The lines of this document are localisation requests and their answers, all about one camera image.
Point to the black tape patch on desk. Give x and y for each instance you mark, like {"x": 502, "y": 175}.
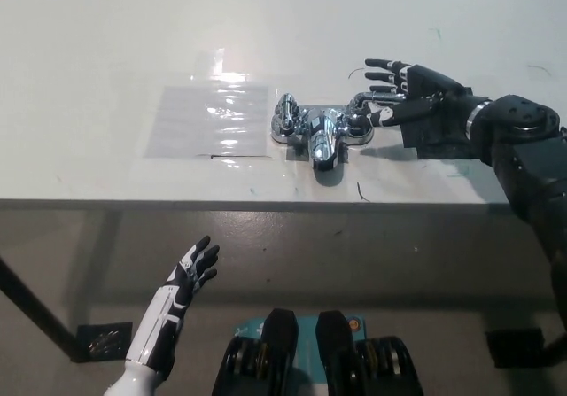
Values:
{"x": 443, "y": 145}

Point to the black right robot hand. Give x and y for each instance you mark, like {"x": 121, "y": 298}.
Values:
{"x": 429, "y": 88}

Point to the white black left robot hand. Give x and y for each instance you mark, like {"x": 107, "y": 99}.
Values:
{"x": 177, "y": 294}

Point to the black slanted table leg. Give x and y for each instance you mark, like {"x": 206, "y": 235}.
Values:
{"x": 40, "y": 312}

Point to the black floor tape patch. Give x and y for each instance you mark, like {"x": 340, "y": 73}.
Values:
{"x": 106, "y": 340}
{"x": 514, "y": 347}

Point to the grey glossy plastic sheet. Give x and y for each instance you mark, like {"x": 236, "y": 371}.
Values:
{"x": 204, "y": 121}

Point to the chrome faucet body with spout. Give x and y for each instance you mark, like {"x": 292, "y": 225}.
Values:
{"x": 321, "y": 141}

